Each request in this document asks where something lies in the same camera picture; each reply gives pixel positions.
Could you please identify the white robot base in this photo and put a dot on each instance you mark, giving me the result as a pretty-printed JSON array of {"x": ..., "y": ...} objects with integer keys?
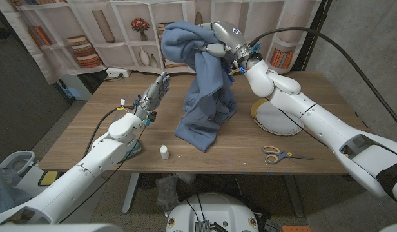
[{"x": 214, "y": 209}]

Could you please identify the grey table leg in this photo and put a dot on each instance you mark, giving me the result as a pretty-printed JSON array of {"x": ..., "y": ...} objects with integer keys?
[
  {"x": 293, "y": 196},
  {"x": 131, "y": 193}
]

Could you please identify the white cabinet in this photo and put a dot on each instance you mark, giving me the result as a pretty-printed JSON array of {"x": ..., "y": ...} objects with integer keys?
[{"x": 77, "y": 87}]

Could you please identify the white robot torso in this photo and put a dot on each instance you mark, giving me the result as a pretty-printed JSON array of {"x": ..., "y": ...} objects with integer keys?
[{"x": 56, "y": 228}]

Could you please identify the white grey stool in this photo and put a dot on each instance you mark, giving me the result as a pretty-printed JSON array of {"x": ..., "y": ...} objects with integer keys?
[{"x": 18, "y": 161}]

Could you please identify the white power strip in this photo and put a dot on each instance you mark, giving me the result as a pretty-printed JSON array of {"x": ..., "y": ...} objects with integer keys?
[{"x": 118, "y": 72}]

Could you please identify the person leg in jeans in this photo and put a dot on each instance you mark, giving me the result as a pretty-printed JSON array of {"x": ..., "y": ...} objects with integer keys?
[{"x": 5, "y": 196}]

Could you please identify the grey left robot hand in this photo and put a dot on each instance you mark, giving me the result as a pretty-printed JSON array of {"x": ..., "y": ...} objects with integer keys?
[{"x": 151, "y": 96}]

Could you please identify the clear plastic bag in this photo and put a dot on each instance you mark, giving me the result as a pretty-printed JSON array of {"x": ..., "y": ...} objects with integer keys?
[{"x": 166, "y": 191}]

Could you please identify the white paper plate gold rim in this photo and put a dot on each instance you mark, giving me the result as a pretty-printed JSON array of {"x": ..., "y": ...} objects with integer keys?
[{"x": 272, "y": 119}]

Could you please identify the yellow black pad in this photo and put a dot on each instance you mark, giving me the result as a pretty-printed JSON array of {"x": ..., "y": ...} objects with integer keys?
[{"x": 48, "y": 178}]

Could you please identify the blue hoodie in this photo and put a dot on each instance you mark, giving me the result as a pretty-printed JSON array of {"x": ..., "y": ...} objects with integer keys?
[{"x": 205, "y": 96}]

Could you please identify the black backdrop stand pole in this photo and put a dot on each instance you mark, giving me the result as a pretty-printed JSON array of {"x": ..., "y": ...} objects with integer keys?
[{"x": 314, "y": 19}]

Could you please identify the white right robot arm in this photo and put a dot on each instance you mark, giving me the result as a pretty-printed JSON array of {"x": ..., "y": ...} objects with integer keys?
[{"x": 321, "y": 125}]

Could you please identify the small white bottle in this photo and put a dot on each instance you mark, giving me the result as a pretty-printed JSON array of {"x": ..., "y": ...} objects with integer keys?
[{"x": 164, "y": 153}]

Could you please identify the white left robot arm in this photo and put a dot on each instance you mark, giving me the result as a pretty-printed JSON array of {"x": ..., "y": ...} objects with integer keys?
[{"x": 85, "y": 167}]

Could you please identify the printed bookshelf backdrop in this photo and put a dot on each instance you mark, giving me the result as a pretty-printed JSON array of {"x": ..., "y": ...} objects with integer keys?
[{"x": 121, "y": 48}]

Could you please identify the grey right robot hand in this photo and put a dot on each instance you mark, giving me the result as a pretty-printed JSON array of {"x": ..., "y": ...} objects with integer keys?
[{"x": 229, "y": 35}]

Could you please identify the orange box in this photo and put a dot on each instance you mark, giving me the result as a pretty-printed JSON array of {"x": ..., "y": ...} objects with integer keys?
[{"x": 295, "y": 229}]

